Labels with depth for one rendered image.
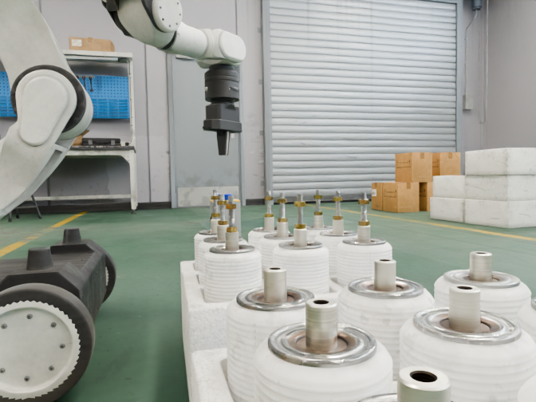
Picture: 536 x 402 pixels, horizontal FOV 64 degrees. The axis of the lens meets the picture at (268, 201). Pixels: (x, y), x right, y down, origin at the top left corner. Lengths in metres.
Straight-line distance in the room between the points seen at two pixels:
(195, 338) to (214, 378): 0.23
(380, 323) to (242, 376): 0.14
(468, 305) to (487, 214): 3.07
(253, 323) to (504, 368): 0.19
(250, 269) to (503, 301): 0.36
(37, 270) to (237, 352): 0.55
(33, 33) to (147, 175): 4.83
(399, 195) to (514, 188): 1.42
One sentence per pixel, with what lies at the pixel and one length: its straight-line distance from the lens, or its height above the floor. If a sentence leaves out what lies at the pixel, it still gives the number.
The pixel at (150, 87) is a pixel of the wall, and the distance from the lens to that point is 5.95.
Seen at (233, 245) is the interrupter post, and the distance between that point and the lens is 0.71.
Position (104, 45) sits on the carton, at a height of 1.96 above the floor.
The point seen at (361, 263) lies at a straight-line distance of 0.75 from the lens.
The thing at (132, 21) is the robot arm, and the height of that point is 0.68.
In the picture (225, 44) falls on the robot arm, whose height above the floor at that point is 0.69.
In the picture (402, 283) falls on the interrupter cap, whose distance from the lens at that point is 0.49.
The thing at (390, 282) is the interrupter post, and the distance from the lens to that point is 0.46.
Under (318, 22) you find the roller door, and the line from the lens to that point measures 6.60.
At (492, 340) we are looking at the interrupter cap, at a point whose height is 0.25.
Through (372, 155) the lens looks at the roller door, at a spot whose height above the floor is 0.68.
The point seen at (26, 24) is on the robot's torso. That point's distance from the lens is 1.08.
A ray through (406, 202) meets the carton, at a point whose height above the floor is 0.10.
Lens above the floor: 0.37
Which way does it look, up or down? 3 degrees down
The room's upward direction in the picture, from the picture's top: 1 degrees counter-clockwise
